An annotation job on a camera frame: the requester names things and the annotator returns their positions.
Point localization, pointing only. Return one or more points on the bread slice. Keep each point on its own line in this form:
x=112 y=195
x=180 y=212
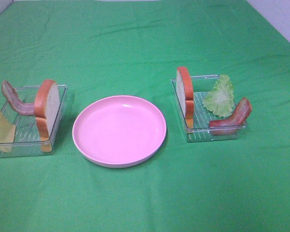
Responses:
x=184 y=90
x=46 y=106

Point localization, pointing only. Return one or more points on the green lettuce leaf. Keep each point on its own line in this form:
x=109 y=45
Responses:
x=220 y=100

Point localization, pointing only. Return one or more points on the bacon strip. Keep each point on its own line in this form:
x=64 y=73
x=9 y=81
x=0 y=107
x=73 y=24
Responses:
x=238 y=117
x=11 y=95

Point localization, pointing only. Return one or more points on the pink round plate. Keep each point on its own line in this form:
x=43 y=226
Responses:
x=119 y=131

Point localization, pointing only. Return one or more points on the right clear plastic tray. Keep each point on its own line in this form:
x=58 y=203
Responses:
x=201 y=132

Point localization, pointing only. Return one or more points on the clear plastic tray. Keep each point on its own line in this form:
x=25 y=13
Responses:
x=27 y=140
x=201 y=132

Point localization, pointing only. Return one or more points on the green tablecloth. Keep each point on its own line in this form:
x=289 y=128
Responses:
x=100 y=49

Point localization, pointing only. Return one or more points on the left clear plastic tray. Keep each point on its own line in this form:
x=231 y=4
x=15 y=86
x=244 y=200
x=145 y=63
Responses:
x=27 y=140

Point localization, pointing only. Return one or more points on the yellow cheese slice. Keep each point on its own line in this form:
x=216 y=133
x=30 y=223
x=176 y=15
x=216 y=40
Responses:
x=7 y=134

